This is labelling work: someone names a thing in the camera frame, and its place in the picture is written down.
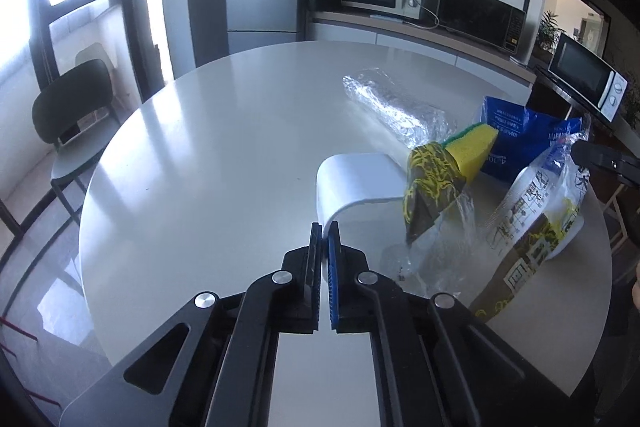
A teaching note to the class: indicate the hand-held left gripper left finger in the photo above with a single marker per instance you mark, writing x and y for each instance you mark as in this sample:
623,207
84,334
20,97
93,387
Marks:
315,267

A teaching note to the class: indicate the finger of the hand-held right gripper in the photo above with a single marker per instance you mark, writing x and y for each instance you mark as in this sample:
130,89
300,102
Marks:
607,162

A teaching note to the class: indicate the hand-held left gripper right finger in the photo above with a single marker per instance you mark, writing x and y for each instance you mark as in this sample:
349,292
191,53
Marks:
332,272

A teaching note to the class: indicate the white plastic container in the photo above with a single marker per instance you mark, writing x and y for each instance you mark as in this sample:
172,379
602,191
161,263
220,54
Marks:
357,187

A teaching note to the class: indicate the blue plastic packet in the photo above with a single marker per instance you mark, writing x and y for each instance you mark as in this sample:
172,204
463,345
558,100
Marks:
520,132

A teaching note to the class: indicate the clear printed plastic bag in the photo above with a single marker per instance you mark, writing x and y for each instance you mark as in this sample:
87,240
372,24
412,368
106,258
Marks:
530,232

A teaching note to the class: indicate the yellow sponge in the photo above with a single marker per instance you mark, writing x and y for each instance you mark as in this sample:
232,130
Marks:
440,177

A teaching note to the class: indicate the clear crinkled plastic wrap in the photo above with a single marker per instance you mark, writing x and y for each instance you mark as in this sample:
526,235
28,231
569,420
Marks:
395,107

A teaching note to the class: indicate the white microwave on metal stand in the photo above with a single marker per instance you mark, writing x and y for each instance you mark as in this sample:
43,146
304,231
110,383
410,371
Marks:
587,74

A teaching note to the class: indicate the green potted plant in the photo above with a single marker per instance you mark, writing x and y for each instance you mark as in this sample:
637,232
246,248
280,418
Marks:
550,34

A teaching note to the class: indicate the black microwave oven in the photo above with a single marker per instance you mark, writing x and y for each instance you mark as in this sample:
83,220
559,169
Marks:
480,14

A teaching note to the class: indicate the dark green chair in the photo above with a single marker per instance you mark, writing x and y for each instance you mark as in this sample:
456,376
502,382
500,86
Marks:
70,107

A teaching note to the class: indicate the large window with dark frame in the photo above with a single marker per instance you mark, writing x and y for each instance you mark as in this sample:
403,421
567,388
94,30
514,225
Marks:
75,7

